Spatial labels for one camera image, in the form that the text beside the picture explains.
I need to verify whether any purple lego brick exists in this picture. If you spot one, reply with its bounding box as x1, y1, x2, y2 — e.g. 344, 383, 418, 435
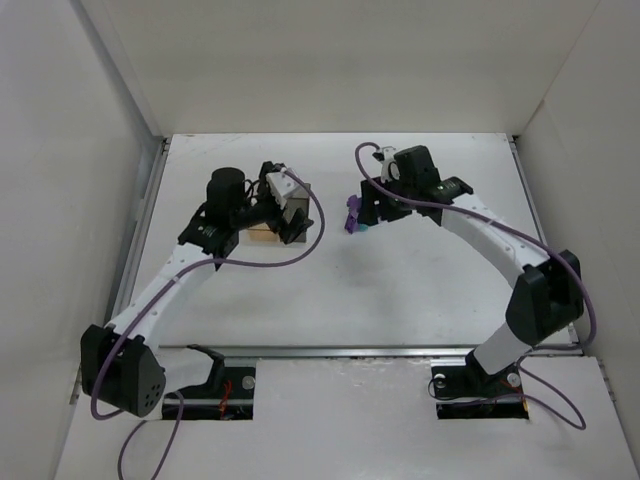
344, 195, 361, 234

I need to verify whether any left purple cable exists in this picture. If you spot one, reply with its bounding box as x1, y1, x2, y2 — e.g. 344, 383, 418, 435
89, 167, 327, 480

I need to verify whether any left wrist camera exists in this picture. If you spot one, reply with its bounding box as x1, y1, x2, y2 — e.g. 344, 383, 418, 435
266, 168, 301, 210

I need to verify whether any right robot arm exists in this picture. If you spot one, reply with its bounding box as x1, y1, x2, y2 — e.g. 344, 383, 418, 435
357, 145, 586, 401

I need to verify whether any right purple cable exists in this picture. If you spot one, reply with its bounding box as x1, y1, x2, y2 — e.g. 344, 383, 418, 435
353, 142, 596, 431

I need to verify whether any front aluminium rail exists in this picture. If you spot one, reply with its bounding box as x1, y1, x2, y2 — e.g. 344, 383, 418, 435
159, 342, 584, 362

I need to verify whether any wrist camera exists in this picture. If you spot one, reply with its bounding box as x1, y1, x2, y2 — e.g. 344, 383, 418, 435
374, 146, 400, 183
266, 168, 301, 210

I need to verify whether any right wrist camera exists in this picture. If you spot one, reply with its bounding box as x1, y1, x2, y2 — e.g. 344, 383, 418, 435
374, 146, 400, 183

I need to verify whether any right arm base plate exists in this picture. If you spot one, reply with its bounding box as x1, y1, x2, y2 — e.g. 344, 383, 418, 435
428, 364, 529, 420

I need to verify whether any left aluminium rail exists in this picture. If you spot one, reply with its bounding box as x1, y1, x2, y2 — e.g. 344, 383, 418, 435
69, 137, 170, 404

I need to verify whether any smoky grey transparent container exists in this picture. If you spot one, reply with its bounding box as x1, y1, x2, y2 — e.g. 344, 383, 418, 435
281, 187, 313, 244

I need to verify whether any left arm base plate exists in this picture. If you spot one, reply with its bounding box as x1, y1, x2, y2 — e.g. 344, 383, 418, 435
181, 363, 257, 421

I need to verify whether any aluminium table edge rail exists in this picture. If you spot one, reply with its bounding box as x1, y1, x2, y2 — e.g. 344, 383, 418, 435
509, 134, 584, 346

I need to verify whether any purple cable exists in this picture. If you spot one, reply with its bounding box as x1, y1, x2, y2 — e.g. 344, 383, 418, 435
89, 167, 327, 480
353, 142, 596, 431

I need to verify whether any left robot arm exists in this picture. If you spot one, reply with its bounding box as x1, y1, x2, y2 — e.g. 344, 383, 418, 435
80, 162, 313, 420

